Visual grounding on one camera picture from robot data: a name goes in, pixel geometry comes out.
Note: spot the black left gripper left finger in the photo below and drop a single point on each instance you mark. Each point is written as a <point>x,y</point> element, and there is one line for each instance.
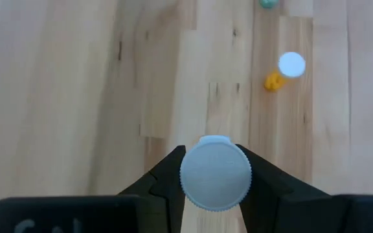
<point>164,194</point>

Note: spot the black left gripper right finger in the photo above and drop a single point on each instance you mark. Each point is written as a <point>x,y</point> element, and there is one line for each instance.
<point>280,200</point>

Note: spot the small orange pill bottle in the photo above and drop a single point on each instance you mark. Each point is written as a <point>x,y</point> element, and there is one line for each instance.
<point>215,174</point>
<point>291,64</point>

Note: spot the green pill bottle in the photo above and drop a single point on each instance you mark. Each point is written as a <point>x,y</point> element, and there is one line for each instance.
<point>268,3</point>

